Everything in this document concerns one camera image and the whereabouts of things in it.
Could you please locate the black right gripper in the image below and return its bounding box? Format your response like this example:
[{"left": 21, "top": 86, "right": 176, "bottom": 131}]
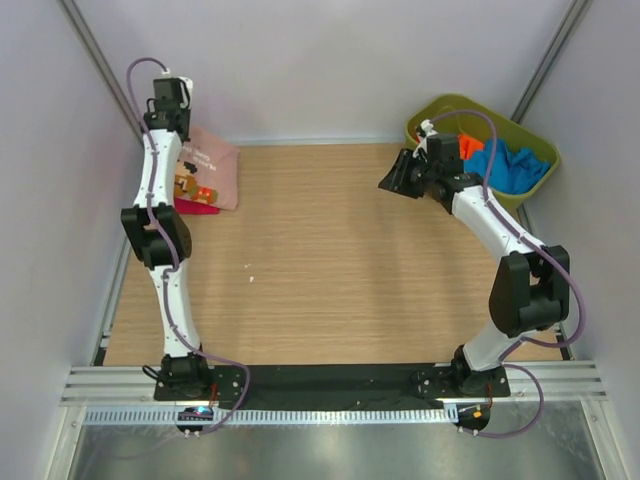
[{"left": 379, "top": 149, "right": 438, "bottom": 200}]

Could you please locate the dusty pink t shirt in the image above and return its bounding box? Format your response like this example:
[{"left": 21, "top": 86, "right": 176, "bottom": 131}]
[{"left": 174, "top": 126, "right": 240, "bottom": 211}]

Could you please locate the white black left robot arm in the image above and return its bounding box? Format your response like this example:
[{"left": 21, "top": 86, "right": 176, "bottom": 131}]
[{"left": 120, "top": 73, "right": 213, "bottom": 401}]

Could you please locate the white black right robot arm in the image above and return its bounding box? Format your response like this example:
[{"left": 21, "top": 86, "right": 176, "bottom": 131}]
[{"left": 378, "top": 134, "right": 569, "bottom": 396}]

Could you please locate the orange t shirt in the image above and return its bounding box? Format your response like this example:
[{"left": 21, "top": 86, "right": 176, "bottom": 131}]
[{"left": 458, "top": 133, "right": 484, "bottom": 160}]

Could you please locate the olive green plastic bin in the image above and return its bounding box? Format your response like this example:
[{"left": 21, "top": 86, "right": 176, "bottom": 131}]
[{"left": 404, "top": 94, "right": 561, "bottom": 211}]

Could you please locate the folded magenta t shirt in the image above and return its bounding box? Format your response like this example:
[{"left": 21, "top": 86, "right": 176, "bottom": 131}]
[{"left": 174, "top": 198, "right": 220, "bottom": 215}]

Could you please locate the blue t shirt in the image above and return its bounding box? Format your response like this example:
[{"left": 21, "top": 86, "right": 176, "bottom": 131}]
[{"left": 464, "top": 139, "right": 550, "bottom": 195}]

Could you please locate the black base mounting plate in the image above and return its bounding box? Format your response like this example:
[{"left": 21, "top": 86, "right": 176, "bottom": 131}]
[{"left": 143, "top": 363, "right": 510, "bottom": 412}]

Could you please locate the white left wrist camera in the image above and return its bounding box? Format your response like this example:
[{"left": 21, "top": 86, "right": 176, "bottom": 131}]
[{"left": 161, "top": 69, "right": 193, "bottom": 109}]

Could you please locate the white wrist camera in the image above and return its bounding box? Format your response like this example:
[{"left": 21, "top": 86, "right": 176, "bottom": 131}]
[
  {"left": 416, "top": 119, "right": 437, "bottom": 150},
  {"left": 161, "top": 69, "right": 193, "bottom": 109}
]

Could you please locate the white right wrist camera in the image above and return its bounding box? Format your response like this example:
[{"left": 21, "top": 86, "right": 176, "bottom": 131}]
[{"left": 416, "top": 119, "right": 437, "bottom": 150}]

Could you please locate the white slotted cable duct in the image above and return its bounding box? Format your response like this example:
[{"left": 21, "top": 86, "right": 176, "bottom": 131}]
[{"left": 84, "top": 405, "right": 458, "bottom": 427}]

